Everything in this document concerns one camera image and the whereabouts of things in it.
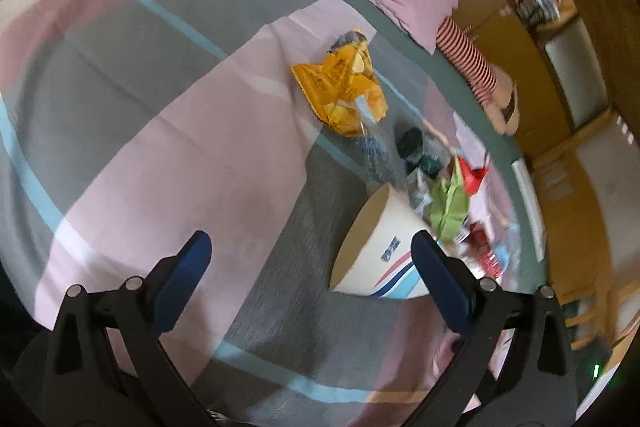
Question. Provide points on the red striped plush doll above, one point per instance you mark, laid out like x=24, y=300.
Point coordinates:
x=467, y=57

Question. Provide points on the silver wrapper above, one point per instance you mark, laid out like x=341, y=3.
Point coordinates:
x=420, y=192

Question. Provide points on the light green wrapper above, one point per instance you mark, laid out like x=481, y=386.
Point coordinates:
x=447, y=207

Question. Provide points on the green bed sheet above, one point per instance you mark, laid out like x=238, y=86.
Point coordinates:
x=380, y=42

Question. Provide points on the orange snack bag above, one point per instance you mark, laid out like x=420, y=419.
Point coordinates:
x=335, y=77

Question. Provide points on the red wrapper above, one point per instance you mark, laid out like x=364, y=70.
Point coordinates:
x=470, y=177

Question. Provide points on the pink grey checked blanket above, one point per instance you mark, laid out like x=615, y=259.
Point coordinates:
x=150, y=132

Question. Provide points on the red white snack packet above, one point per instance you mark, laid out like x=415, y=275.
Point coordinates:
x=480, y=241

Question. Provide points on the clear plastic bottle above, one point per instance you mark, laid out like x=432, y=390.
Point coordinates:
x=375, y=147

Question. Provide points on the white paper bucket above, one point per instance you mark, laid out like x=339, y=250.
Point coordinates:
x=370, y=252

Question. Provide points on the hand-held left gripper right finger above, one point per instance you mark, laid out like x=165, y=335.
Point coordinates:
x=442, y=282

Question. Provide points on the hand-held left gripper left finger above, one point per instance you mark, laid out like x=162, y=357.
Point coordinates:
x=185, y=277

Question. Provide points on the dark green wrapper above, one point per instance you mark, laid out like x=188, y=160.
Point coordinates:
x=412, y=142

